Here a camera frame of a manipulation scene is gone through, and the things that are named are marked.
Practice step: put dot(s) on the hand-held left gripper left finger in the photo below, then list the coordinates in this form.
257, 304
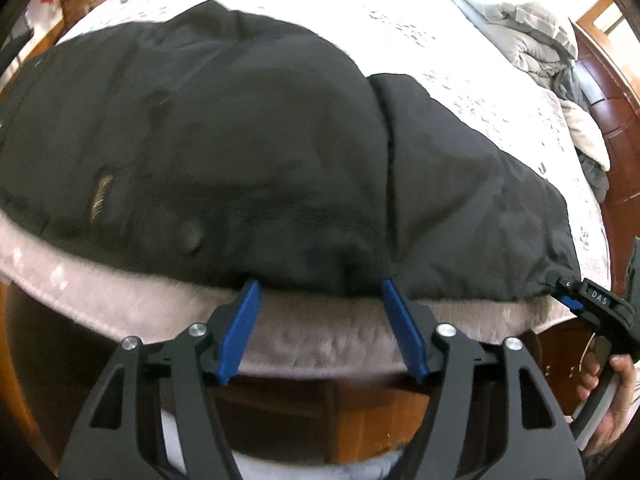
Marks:
240, 330

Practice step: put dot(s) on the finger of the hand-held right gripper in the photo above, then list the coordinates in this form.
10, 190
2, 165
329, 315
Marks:
567, 285

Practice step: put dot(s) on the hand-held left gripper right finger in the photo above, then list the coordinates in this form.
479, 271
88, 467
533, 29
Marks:
405, 330

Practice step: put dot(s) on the black jacket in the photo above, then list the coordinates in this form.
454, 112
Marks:
250, 160

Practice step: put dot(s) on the person's right hand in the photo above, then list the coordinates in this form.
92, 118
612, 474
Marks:
625, 390

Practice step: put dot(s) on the wooden nightstand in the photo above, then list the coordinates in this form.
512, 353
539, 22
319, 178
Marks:
555, 355

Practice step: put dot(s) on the cream cloth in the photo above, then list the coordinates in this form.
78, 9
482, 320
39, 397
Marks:
585, 130

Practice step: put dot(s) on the wooden headboard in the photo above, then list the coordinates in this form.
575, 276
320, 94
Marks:
620, 110

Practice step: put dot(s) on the quilted leaf print mattress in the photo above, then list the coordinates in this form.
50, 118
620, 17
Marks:
450, 60

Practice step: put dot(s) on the grey duvet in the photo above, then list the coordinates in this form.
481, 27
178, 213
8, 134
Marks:
530, 25

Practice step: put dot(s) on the wooden framed window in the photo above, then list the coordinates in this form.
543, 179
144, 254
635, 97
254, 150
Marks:
607, 15

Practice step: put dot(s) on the wooden bed frame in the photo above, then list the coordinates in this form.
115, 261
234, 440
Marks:
300, 410

